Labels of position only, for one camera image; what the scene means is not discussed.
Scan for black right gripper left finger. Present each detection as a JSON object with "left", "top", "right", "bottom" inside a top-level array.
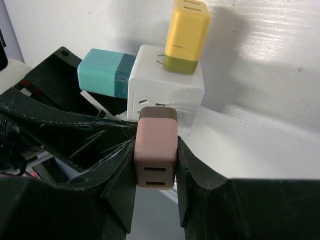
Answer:
[{"left": 0, "top": 140, "right": 136, "bottom": 240}]

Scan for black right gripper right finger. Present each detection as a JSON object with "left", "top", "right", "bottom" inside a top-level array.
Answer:
[{"left": 176, "top": 139, "right": 320, "bottom": 240}]

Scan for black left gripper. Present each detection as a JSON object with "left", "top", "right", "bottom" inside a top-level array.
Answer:
[{"left": 0, "top": 46, "right": 140, "bottom": 173}]

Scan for teal USB charger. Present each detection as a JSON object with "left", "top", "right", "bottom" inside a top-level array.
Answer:
[{"left": 77, "top": 48, "right": 136, "bottom": 99}]

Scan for brown cube charger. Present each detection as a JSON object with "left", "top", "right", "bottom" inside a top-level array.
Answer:
[{"left": 133, "top": 106, "right": 178, "bottom": 190}]

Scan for white cube socket adapter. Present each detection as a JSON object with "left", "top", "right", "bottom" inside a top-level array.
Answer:
[{"left": 126, "top": 44, "right": 205, "bottom": 138}]

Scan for yellow two-port USB charger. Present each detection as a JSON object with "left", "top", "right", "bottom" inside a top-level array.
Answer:
[{"left": 163, "top": 0, "right": 211, "bottom": 75}]

